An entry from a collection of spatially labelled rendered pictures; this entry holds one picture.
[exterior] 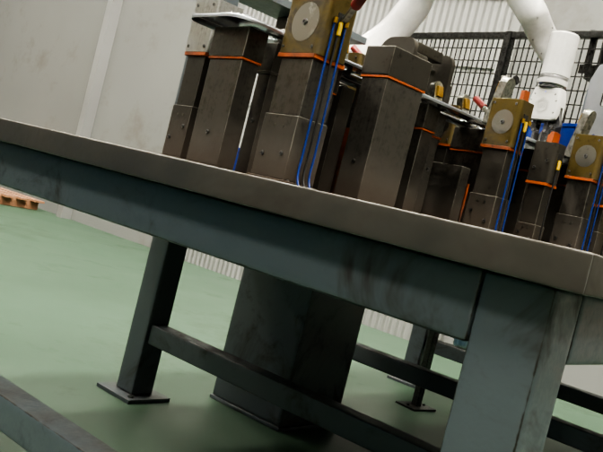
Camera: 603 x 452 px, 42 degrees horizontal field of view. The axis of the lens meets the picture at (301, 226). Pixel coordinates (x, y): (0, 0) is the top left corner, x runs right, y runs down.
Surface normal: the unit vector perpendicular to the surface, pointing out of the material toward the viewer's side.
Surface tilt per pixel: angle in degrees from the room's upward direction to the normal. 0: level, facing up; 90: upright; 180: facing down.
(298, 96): 90
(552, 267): 90
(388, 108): 90
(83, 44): 90
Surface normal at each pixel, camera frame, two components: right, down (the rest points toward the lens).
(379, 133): 0.64, 0.18
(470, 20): -0.62, -0.14
